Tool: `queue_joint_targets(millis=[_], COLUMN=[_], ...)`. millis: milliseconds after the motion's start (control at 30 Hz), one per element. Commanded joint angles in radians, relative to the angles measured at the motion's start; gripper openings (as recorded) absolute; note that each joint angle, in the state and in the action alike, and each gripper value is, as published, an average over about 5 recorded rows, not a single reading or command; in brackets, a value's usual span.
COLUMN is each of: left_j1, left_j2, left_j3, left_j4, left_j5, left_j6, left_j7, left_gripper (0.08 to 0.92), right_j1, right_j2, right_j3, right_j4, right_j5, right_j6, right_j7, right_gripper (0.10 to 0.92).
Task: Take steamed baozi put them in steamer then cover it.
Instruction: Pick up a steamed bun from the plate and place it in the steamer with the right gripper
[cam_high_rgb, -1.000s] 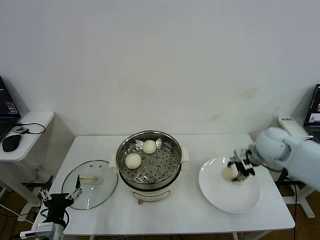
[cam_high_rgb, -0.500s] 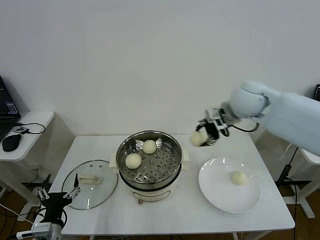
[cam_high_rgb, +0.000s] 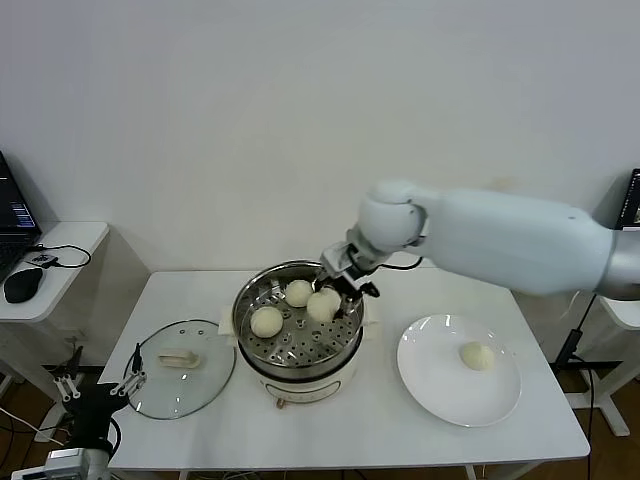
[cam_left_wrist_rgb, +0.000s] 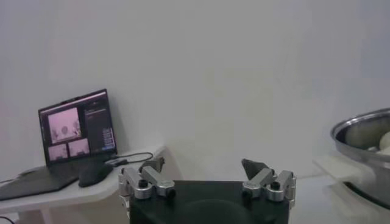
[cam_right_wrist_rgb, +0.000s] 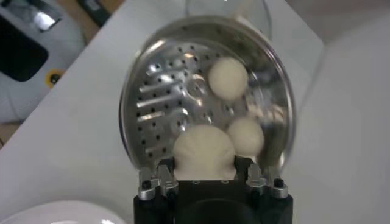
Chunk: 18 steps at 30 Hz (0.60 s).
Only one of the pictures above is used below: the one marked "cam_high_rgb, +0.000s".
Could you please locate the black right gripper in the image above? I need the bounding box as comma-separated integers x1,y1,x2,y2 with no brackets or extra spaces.
310,267,380,321

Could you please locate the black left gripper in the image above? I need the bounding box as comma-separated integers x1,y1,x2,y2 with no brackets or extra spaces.
52,343,149,450

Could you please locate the white steamed baozi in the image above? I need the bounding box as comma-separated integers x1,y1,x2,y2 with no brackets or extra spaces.
305,288,342,323
284,279,314,308
459,341,496,372
249,306,284,339

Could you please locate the glass lid cream handle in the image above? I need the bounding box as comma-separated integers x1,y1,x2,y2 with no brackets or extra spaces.
122,318,237,420

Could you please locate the stainless steel steamer basket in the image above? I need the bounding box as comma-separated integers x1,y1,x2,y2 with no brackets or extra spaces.
232,259,366,379

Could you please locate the cream electric cooker base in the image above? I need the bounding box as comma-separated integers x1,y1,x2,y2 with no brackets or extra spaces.
218,294,384,411

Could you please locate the black computer mouse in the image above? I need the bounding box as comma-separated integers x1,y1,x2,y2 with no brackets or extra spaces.
3,267,44,304

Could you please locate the white side table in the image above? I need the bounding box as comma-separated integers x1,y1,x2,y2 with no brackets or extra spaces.
0,221,110,441
597,293,640,439

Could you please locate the small black usb hub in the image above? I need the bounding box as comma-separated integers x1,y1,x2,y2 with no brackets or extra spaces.
25,252,60,270

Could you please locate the white round plate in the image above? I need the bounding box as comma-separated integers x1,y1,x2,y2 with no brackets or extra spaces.
397,313,523,428

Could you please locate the black laptop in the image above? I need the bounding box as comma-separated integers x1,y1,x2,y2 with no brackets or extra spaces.
617,168,640,231
0,149,42,284

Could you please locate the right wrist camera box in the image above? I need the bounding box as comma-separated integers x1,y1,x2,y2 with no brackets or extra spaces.
321,242,362,282

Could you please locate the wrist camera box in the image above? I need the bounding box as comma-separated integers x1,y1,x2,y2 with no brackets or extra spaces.
321,242,362,282
44,448,89,480

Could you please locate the white floor cable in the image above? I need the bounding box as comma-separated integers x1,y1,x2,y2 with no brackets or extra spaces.
0,407,64,446

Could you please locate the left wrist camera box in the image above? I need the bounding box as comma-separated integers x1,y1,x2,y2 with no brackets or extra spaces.
44,448,89,480

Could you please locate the thin black desk cable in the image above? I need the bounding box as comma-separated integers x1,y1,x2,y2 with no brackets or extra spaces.
29,243,93,270

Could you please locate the black cable with adapter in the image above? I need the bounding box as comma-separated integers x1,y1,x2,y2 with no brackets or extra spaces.
553,294,601,480

